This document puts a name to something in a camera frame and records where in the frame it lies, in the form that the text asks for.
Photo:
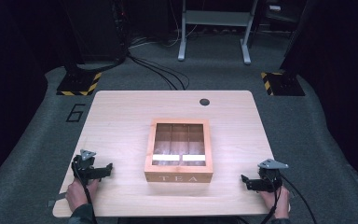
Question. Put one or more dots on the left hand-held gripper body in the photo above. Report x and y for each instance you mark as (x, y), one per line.
(85, 169)

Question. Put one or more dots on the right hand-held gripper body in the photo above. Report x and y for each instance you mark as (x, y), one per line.
(268, 179)

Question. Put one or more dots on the person's right hand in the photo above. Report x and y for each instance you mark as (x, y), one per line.
(279, 202)

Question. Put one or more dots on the person's left hand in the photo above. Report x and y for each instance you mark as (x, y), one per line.
(76, 194)

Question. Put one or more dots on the white strip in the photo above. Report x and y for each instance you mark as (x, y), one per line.
(194, 157)
(166, 157)

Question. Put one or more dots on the wooden tea box glass lid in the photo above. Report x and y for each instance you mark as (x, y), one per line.
(179, 149)

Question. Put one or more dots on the dark round table grommet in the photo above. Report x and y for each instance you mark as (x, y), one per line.
(204, 102)

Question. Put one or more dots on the black cabinet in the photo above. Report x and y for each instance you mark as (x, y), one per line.
(96, 29)

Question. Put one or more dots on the black yellow striped base plate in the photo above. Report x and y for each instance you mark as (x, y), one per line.
(79, 83)
(284, 84)

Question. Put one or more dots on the white metal stand frame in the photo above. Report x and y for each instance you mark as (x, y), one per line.
(216, 18)

